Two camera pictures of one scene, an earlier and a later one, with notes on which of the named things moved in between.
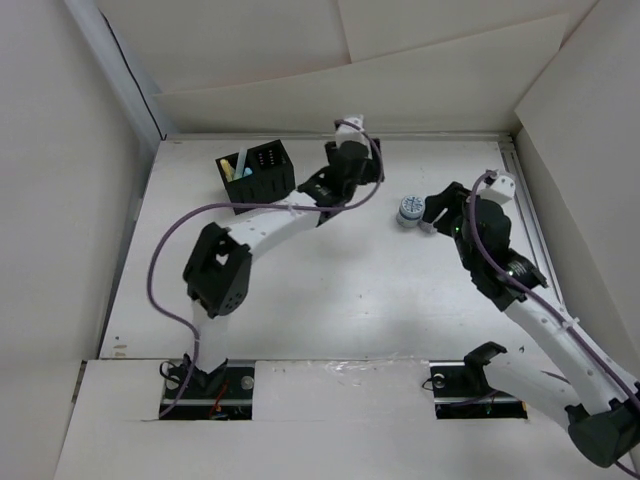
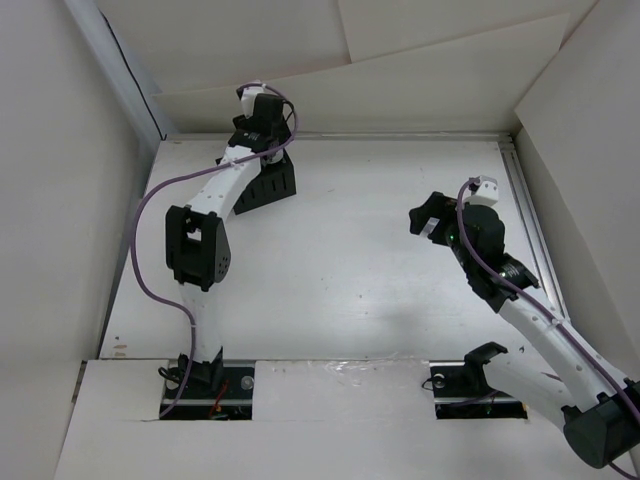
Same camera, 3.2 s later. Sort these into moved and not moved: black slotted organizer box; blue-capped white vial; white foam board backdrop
Moved: blue-capped white vial
Not moved: white foam board backdrop; black slotted organizer box
